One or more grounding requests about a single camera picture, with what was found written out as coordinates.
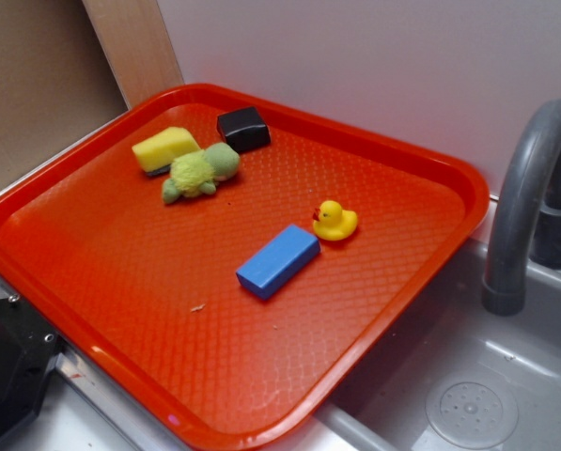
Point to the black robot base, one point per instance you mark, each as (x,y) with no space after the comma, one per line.
(29,346)

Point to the blue rectangular block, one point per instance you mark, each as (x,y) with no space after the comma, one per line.
(273,265)

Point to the yellow rubber duck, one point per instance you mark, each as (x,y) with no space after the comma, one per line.
(332,223)

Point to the green plush turtle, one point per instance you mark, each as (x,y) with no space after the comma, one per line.
(199,173)

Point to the black block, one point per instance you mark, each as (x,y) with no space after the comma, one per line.
(244,129)

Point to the yellow sponge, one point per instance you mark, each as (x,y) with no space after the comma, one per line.
(155,154)

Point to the red plastic tray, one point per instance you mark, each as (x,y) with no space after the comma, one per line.
(149,292)

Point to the wooden board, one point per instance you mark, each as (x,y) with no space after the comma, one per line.
(136,44)

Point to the grey toy faucet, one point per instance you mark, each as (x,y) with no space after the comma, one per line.
(527,222)

